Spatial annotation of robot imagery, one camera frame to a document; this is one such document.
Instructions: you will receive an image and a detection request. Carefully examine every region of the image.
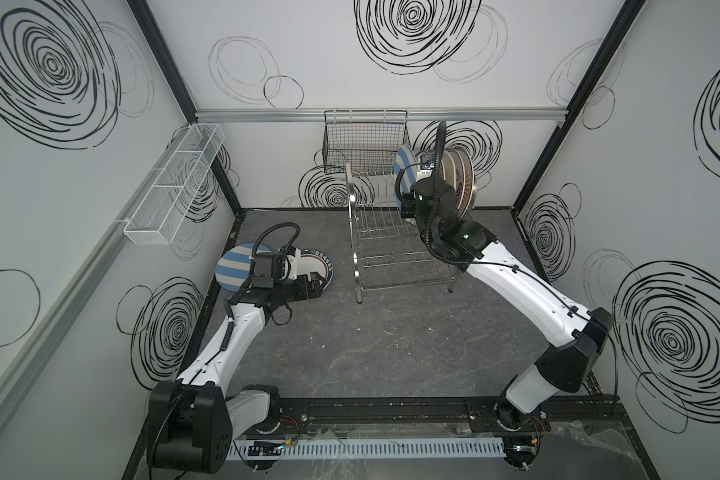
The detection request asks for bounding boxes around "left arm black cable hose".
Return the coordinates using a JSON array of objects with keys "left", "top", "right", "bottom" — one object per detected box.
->
[{"left": 249, "top": 221, "right": 302, "bottom": 271}]

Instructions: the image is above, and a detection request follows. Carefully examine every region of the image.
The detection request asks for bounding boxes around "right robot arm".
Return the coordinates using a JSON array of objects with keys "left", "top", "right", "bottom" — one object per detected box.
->
[{"left": 396, "top": 177, "right": 615, "bottom": 431}]

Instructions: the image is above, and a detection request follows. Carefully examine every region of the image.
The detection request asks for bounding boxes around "green rimmed white plate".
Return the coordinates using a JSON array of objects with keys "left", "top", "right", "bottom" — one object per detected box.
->
[{"left": 297, "top": 249, "right": 334, "bottom": 288}]

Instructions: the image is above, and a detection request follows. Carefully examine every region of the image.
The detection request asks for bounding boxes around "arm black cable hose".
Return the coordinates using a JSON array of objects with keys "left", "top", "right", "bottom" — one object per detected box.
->
[
  {"left": 394, "top": 120, "right": 487, "bottom": 268},
  {"left": 249, "top": 221, "right": 302, "bottom": 271}
]

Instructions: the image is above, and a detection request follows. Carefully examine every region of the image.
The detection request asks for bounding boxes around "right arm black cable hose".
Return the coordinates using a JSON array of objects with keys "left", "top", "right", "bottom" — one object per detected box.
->
[{"left": 394, "top": 120, "right": 487, "bottom": 268}]

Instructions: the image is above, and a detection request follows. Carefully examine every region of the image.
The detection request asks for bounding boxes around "white slotted cable duct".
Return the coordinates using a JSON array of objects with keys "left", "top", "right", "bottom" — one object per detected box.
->
[{"left": 228, "top": 437, "right": 506, "bottom": 461}]

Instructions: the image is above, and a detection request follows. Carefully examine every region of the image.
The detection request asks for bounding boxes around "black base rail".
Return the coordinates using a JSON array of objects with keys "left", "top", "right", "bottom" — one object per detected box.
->
[{"left": 264, "top": 395, "right": 627, "bottom": 434}]

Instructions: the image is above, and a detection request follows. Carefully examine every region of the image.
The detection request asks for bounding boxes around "blue striped plate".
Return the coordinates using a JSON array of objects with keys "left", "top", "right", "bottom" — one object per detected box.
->
[
  {"left": 393, "top": 145, "right": 417, "bottom": 222},
  {"left": 214, "top": 243, "right": 254, "bottom": 292}
]

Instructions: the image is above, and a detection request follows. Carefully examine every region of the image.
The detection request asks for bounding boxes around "white plate flower outline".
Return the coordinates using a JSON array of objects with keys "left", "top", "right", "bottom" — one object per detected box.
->
[{"left": 416, "top": 156, "right": 434, "bottom": 180}]

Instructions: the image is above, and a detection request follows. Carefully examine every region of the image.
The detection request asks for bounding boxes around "cream floral plate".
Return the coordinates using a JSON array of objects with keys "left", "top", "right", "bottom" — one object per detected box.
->
[{"left": 441, "top": 150, "right": 459, "bottom": 194}]

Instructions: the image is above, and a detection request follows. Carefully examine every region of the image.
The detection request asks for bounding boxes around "stainless steel dish rack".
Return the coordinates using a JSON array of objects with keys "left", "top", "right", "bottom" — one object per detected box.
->
[{"left": 344, "top": 164, "right": 459, "bottom": 303}]

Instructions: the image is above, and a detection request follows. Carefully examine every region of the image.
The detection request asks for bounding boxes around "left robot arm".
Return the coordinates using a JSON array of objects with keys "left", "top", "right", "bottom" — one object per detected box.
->
[{"left": 146, "top": 271, "right": 330, "bottom": 474}]

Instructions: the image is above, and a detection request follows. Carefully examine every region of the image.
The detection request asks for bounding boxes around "black wire basket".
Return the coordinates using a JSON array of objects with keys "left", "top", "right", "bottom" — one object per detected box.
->
[{"left": 321, "top": 109, "right": 410, "bottom": 176}]

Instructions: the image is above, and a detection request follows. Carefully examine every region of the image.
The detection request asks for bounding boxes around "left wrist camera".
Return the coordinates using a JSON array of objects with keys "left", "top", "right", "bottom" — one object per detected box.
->
[{"left": 280, "top": 246, "right": 301, "bottom": 280}]

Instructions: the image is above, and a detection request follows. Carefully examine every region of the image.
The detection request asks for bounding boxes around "red character plate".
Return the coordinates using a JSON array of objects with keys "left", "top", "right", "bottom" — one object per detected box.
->
[{"left": 453, "top": 150, "right": 472, "bottom": 217}]

